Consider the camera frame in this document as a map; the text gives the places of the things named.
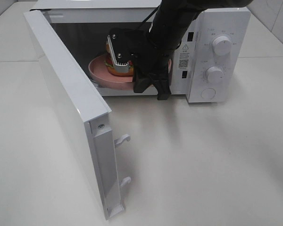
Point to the pink round plate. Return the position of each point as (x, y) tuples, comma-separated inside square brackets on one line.
[(100, 74)]

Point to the white microwave door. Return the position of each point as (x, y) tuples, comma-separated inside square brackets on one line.
[(82, 113)]

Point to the white microwave knob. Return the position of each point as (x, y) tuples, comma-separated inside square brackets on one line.
[(214, 74), (222, 45)]

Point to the white warning label sticker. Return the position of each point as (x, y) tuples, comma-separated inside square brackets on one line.
[(184, 56)]

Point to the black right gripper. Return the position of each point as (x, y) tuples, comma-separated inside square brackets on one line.
[(149, 54)]

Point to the round microwave door button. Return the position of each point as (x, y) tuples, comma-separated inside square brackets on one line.
[(208, 93)]

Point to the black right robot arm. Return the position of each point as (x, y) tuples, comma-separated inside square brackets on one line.
[(177, 15)]

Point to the burger with sesame bun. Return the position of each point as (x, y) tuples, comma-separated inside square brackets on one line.
[(109, 64)]

